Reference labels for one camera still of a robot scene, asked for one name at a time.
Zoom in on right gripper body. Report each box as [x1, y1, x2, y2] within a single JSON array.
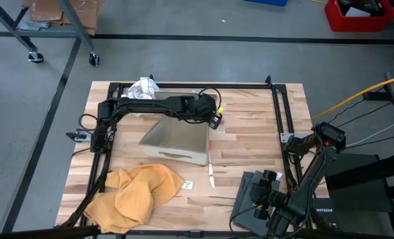
[[249, 181, 286, 220]]

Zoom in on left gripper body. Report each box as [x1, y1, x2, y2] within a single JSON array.
[[190, 94, 218, 122]]

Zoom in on dark grey towel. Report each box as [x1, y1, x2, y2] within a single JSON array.
[[231, 170, 284, 237]]

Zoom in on beige fabric storage box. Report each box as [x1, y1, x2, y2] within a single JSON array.
[[138, 92, 218, 167]]

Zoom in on orange-tipped thin stick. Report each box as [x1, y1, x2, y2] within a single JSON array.
[[207, 139, 217, 190]]

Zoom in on white red checked towel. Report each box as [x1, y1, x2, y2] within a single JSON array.
[[126, 76, 161, 101]]

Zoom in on yellow orange towel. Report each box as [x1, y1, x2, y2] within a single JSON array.
[[83, 163, 186, 234]]

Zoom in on black Netgear box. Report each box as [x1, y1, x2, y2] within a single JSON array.
[[311, 197, 339, 228]]

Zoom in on black desk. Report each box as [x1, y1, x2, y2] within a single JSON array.
[[322, 151, 394, 239]]

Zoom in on blue bin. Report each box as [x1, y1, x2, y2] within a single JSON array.
[[243, 0, 289, 7]]

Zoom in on black table clamp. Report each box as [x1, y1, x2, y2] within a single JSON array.
[[65, 131, 92, 143]]

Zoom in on grey metal rolling cart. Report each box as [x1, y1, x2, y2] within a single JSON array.
[[0, 0, 101, 67]]

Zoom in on red plastic bin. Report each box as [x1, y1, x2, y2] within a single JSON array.
[[324, 0, 394, 33]]

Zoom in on brown cardboard sheets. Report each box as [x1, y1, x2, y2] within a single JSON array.
[[21, 0, 105, 37]]

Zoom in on black device in bin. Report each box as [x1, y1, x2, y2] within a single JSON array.
[[336, 0, 386, 17]]

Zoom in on white cable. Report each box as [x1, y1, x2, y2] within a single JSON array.
[[344, 121, 394, 149]]

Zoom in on long yellow cable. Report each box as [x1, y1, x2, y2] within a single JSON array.
[[311, 72, 394, 121]]

